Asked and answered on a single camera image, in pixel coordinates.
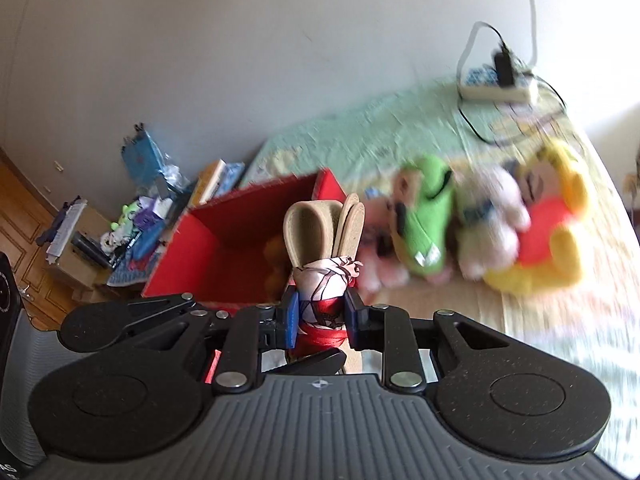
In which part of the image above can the red cardboard box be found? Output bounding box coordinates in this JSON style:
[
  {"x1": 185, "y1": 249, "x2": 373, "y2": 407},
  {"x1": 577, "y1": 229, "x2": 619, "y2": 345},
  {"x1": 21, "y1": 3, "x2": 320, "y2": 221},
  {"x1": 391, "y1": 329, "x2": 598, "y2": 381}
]
[{"x1": 142, "y1": 169, "x2": 346, "y2": 310}]

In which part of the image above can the yellow red plush toy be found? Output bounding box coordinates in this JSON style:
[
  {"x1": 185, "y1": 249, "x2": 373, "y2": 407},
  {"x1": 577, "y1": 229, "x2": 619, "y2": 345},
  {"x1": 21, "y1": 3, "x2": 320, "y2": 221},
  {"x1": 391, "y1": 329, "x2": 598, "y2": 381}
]
[{"x1": 484, "y1": 139, "x2": 591, "y2": 296}]

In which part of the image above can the green floral bed sheet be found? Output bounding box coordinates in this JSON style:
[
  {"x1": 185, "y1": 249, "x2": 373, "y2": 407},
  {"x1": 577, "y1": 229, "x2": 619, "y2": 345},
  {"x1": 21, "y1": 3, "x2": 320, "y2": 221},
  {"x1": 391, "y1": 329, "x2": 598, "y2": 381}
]
[{"x1": 242, "y1": 80, "x2": 639, "y2": 477}]

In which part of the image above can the purple package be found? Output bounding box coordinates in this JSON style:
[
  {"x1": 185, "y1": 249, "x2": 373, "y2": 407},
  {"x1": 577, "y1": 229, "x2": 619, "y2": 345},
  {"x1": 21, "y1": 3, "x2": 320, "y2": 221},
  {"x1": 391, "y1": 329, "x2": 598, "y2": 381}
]
[{"x1": 134, "y1": 196, "x2": 171, "y2": 231}]

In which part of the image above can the black charger plug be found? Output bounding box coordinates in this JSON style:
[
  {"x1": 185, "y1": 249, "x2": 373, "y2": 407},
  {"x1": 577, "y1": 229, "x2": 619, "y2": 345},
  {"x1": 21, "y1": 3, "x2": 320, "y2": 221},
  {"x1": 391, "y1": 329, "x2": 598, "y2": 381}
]
[{"x1": 494, "y1": 42, "x2": 515, "y2": 88}]

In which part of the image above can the green frog toy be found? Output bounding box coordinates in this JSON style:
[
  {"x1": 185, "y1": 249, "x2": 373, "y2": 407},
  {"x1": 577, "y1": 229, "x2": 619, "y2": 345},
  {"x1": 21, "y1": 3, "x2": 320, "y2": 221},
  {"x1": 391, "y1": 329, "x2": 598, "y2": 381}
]
[{"x1": 111, "y1": 198, "x2": 141, "y2": 233}]

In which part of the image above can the blue bag on wall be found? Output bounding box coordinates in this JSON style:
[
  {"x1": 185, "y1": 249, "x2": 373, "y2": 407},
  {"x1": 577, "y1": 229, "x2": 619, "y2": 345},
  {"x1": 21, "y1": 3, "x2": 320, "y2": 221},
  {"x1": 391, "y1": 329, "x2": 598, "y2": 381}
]
[{"x1": 120, "y1": 122, "x2": 164, "y2": 188}]

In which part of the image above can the yellow book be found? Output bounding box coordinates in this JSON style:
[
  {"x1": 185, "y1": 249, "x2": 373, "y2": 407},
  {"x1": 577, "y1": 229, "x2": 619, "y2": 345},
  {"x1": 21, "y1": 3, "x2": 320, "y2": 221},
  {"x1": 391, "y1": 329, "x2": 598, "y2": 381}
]
[{"x1": 188, "y1": 159, "x2": 227, "y2": 208}]

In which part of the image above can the green bean plush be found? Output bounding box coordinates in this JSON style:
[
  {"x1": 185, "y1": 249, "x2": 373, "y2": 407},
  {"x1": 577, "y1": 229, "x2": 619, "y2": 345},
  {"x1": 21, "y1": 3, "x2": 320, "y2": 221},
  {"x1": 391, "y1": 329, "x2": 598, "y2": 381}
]
[{"x1": 390, "y1": 155, "x2": 454, "y2": 285}]

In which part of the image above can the white power strip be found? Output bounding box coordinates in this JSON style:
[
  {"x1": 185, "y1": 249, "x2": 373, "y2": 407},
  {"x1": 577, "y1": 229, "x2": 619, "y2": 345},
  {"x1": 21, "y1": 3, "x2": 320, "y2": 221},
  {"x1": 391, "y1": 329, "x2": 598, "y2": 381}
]
[{"x1": 458, "y1": 65, "x2": 539, "y2": 104}]

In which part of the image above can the blue checked cloth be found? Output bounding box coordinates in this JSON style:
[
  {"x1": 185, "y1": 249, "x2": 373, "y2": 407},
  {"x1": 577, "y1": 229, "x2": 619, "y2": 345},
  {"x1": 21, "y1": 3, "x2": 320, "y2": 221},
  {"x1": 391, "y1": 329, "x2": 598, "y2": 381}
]
[{"x1": 106, "y1": 230, "x2": 166, "y2": 288}]

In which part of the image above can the black power cable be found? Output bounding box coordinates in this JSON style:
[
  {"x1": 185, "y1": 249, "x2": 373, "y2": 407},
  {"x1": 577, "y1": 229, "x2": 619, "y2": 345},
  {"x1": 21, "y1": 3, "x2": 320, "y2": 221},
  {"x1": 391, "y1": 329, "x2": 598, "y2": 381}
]
[{"x1": 455, "y1": 0, "x2": 569, "y2": 148}]

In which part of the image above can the pink bunny plush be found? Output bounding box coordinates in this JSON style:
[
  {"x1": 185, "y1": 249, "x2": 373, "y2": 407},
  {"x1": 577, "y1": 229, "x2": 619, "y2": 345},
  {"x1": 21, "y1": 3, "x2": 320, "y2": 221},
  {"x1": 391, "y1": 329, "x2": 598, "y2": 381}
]
[{"x1": 357, "y1": 195, "x2": 410, "y2": 295}]

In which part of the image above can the white plush with bow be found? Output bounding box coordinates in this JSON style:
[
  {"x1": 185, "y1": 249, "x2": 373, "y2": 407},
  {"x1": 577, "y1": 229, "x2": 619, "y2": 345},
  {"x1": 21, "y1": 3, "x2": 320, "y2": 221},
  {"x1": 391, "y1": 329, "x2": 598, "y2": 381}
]
[{"x1": 456, "y1": 166, "x2": 530, "y2": 281}]

